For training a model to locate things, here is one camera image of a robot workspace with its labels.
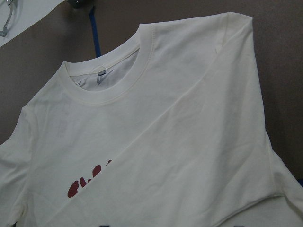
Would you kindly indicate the cream long-sleeve printed shirt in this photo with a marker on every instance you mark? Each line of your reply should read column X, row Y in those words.
column 166, row 130

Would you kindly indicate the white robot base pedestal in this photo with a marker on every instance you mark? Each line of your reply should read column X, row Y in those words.
column 25, row 13

